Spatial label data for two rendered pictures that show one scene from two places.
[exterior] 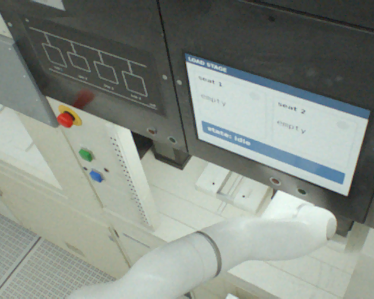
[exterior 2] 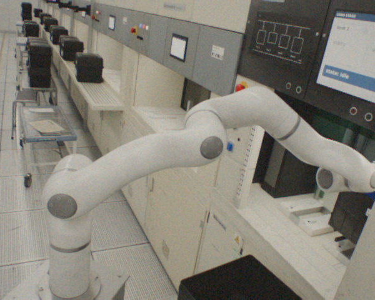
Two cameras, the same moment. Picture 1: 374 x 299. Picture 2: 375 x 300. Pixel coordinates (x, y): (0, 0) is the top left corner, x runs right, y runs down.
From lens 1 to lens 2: 79 cm
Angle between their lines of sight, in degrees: 34
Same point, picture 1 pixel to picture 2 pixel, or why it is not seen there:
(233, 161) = (330, 99)
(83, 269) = (158, 273)
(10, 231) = (133, 230)
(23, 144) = not seen: hidden behind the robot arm
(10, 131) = not seen: hidden behind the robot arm
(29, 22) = (260, 16)
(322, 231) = (369, 170)
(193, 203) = (271, 212)
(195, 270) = (283, 109)
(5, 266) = (116, 242)
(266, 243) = (329, 150)
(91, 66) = (277, 39)
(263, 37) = not seen: outside the picture
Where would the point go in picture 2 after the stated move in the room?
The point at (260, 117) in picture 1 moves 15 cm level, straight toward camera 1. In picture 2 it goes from (362, 49) to (349, 47)
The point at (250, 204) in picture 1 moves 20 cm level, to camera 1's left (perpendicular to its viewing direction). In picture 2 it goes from (310, 227) to (262, 210)
